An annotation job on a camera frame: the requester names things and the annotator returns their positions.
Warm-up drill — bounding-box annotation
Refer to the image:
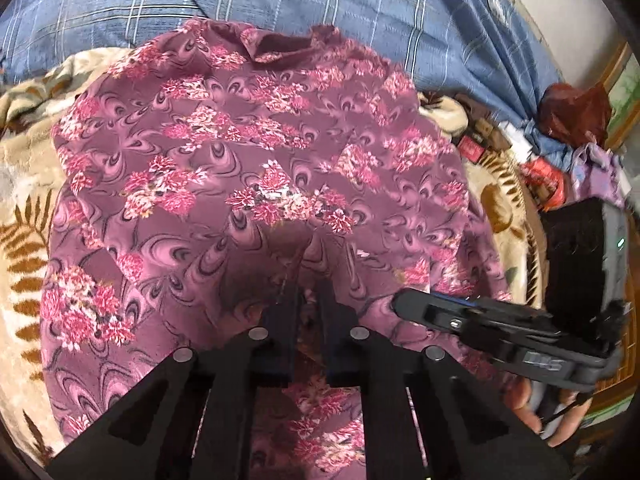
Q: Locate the small red box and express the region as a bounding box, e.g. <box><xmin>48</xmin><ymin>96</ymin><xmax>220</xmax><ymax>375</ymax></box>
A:
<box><xmin>459</xmin><ymin>137</ymin><xmax>484</xmax><ymax>162</ymax></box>

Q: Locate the light purple cloth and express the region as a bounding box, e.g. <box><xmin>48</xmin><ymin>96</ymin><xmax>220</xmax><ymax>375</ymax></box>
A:
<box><xmin>569</xmin><ymin>142</ymin><xmax>627</xmax><ymax>207</ymax></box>

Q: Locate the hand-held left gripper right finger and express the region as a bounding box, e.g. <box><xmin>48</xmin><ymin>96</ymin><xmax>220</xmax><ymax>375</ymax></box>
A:
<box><xmin>315</xmin><ymin>279</ymin><xmax>572</xmax><ymax>480</ymax></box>

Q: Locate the wooden frame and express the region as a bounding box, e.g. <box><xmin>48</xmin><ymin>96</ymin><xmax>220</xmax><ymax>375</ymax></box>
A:
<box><xmin>599</xmin><ymin>44</ymin><xmax>640</xmax><ymax>152</ymax></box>

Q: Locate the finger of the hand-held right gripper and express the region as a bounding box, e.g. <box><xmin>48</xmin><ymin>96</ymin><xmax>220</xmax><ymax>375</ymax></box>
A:
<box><xmin>391</xmin><ymin>287</ymin><xmax>557</xmax><ymax>342</ymax></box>
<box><xmin>429</xmin><ymin>290</ymin><xmax>513</xmax><ymax>311</ymax></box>

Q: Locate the red snack packet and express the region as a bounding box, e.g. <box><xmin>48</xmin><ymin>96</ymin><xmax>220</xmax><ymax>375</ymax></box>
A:
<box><xmin>519</xmin><ymin>157</ymin><xmax>567</xmax><ymax>212</ymax></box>

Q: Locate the beige leaf print blanket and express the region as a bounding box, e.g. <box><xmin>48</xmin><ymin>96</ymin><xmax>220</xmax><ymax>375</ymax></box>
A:
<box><xmin>0</xmin><ymin>47</ymin><xmax>547</xmax><ymax>467</ymax></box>

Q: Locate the dark red plastic bag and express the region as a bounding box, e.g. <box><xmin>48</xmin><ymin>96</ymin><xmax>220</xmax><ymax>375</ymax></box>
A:
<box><xmin>537</xmin><ymin>82</ymin><xmax>614</xmax><ymax>149</ymax></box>

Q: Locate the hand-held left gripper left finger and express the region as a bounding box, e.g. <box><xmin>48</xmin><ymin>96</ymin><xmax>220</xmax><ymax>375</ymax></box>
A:
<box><xmin>47</xmin><ymin>286</ymin><xmax>302</xmax><ymax>480</ymax></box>

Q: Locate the person's right hand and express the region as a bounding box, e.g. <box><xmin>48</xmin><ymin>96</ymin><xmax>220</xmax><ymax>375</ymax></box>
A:
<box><xmin>504</xmin><ymin>375</ymin><xmax>590</xmax><ymax>449</ymax></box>

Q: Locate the purple floral shirt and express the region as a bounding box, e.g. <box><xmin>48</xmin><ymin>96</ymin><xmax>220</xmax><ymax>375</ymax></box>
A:
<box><xmin>39</xmin><ymin>17</ymin><xmax>523</xmax><ymax>480</ymax></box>

